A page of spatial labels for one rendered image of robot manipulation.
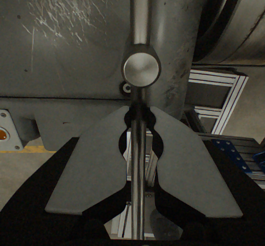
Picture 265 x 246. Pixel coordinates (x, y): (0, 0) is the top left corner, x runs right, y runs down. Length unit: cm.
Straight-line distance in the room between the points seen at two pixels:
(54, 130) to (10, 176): 253
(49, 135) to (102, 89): 11
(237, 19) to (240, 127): 185
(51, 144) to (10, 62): 13
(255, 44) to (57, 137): 31
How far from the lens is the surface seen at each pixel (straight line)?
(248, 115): 203
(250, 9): 27
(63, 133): 28
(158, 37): 21
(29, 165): 252
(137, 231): 19
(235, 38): 29
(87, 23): 22
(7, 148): 35
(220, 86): 150
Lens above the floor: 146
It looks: 59 degrees down
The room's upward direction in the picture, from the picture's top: 178 degrees counter-clockwise
